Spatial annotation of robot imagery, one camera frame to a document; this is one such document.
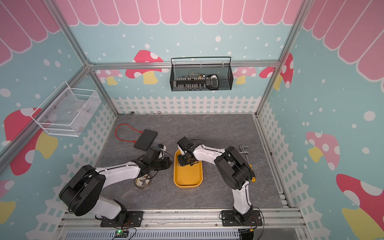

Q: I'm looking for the yellow plastic storage box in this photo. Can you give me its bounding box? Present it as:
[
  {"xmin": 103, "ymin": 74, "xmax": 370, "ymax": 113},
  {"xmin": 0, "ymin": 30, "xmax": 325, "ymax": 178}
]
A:
[{"xmin": 174, "ymin": 150, "xmax": 203, "ymax": 189}]

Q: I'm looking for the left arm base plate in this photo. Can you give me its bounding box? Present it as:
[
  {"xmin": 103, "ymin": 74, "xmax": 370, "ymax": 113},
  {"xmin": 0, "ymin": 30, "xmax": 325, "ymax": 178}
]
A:
[{"xmin": 100, "ymin": 211, "xmax": 144, "ymax": 229}]

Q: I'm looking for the green led circuit board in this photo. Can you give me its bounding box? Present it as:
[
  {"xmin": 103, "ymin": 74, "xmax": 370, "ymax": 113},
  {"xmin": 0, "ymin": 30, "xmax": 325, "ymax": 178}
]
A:
[{"xmin": 114, "ymin": 230, "xmax": 129, "ymax": 239}]

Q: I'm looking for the white wire wall basket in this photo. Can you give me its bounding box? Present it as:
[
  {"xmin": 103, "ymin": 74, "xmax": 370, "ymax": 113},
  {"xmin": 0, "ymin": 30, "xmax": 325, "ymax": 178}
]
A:
[{"xmin": 30, "ymin": 82, "xmax": 102, "ymax": 137}]

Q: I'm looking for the black wire wall basket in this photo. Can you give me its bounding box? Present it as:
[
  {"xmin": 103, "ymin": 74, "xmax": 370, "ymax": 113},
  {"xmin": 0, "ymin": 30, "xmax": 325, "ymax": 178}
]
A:
[{"xmin": 170, "ymin": 57, "xmax": 234, "ymax": 92}]

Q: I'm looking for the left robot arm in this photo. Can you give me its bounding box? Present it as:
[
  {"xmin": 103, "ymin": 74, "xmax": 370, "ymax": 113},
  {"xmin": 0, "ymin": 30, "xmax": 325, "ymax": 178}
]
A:
[{"xmin": 59, "ymin": 144, "xmax": 173, "ymax": 222}]

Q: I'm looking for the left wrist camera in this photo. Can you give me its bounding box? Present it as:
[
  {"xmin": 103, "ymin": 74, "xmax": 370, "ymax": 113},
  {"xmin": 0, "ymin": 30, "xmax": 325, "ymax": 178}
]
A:
[{"xmin": 157, "ymin": 144, "xmax": 167, "ymax": 152}]

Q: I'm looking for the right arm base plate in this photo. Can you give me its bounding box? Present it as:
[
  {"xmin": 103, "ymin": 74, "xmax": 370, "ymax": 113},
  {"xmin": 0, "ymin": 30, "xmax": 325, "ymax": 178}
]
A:
[{"xmin": 219, "ymin": 209, "xmax": 263, "ymax": 228}]

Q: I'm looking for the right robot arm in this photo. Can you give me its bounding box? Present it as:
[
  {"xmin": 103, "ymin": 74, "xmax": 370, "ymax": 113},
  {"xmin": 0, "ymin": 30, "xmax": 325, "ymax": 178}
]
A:
[{"xmin": 178, "ymin": 137, "xmax": 256, "ymax": 225}]

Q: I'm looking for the red cable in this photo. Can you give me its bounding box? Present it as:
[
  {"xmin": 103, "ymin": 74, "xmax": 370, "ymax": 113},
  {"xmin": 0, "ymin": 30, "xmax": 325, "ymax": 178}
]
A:
[{"xmin": 115, "ymin": 123, "xmax": 144, "ymax": 144}]

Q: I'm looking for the yellow black screwdriver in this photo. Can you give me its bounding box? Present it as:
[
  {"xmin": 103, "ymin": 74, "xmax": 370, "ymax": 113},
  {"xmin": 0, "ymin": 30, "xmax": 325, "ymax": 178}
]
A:
[{"xmin": 245, "ymin": 152, "xmax": 256, "ymax": 183}]

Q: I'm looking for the black power bank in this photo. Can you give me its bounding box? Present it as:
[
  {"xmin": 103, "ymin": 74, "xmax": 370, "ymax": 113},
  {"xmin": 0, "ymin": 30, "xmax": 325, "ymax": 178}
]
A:
[{"xmin": 134, "ymin": 129, "xmax": 158, "ymax": 151}]

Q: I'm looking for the tape roll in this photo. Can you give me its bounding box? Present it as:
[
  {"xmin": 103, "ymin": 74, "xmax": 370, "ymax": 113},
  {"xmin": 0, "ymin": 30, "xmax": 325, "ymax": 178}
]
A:
[{"xmin": 134, "ymin": 175, "xmax": 152, "ymax": 189}]

